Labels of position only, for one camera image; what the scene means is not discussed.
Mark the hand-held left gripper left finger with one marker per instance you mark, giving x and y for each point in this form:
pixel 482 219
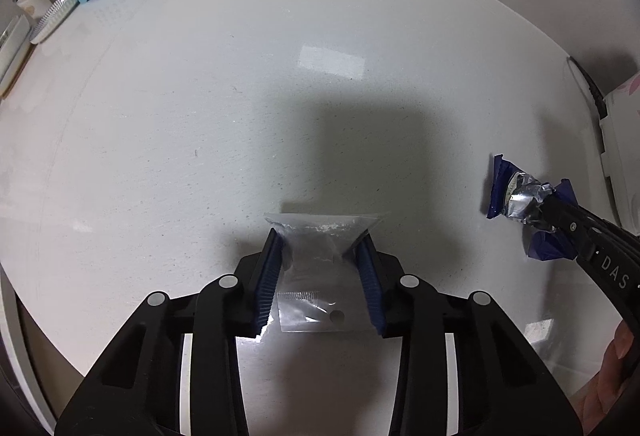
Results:
pixel 267 276

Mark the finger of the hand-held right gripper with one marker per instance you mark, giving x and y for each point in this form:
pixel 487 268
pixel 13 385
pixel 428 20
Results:
pixel 575 223

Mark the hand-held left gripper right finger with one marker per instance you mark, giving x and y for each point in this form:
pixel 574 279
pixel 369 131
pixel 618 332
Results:
pixel 370 281

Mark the clear plastic bag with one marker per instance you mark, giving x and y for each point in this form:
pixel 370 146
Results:
pixel 315 266

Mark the blue foil wrapper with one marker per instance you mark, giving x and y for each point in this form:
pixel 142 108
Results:
pixel 520 206

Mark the person's right hand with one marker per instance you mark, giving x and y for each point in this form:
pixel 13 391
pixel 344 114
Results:
pixel 615 381

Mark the white box at right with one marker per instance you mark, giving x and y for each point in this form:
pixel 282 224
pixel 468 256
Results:
pixel 622 140

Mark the ribbed white plate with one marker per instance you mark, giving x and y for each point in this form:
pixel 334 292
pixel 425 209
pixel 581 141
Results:
pixel 52 15

